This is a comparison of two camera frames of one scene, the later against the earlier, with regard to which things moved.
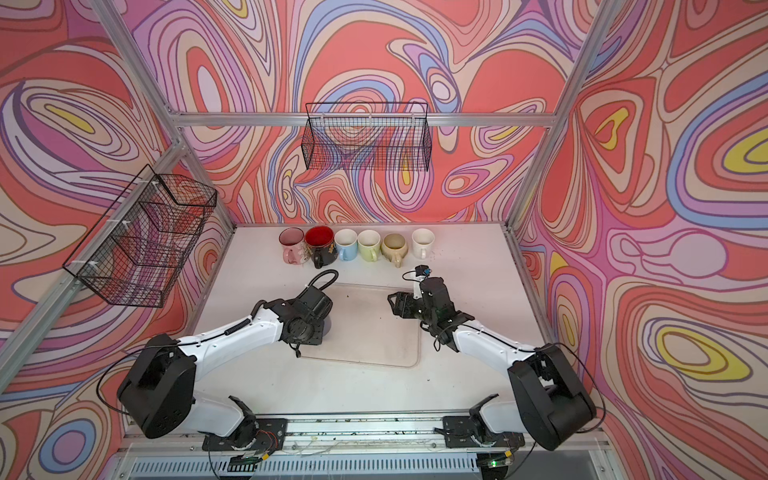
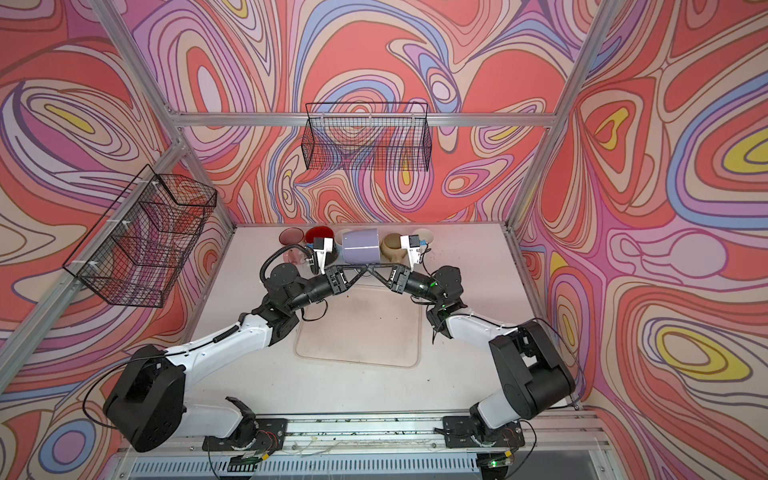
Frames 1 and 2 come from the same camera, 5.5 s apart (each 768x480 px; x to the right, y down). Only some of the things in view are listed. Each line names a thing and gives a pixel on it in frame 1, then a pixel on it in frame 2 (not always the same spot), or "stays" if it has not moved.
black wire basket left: [139, 251] stays
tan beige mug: [394, 247] stays
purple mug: [327, 323] to [361, 246]
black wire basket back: [367, 136] stays
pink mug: [291, 240] stays
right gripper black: [404, 301] to [399, 273]
